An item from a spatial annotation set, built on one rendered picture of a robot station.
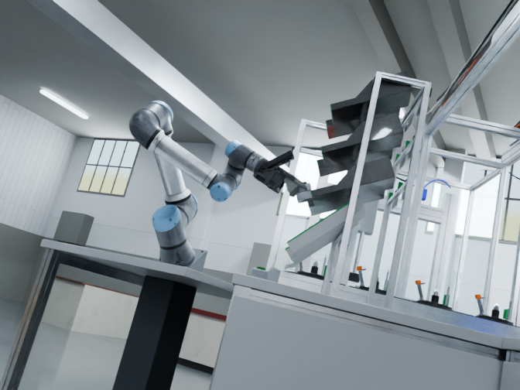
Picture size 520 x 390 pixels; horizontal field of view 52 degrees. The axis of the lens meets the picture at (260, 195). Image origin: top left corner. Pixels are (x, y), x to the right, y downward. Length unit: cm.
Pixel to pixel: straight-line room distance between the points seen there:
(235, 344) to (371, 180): 71
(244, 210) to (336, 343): 911
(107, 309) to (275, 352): 813
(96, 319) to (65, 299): 59
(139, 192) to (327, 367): 1100
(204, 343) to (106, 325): 248
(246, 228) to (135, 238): 275
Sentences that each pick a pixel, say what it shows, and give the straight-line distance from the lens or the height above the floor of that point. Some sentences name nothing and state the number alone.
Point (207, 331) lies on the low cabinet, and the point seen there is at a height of 52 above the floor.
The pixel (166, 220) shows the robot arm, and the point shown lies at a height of 105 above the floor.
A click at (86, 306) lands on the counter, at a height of 40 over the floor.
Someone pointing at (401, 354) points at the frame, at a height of 76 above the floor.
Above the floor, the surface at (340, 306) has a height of 84.
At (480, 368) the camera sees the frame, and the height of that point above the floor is 77.
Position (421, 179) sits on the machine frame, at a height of 177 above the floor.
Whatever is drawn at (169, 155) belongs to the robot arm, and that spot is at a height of 127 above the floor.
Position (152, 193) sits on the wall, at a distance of 1204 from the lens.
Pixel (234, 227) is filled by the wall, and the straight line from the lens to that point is 1052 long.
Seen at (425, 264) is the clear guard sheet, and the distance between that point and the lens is 372.
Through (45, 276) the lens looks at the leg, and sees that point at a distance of 216.
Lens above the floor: 73
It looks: 14 degrees up
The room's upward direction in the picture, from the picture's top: 14 degrees clockwise
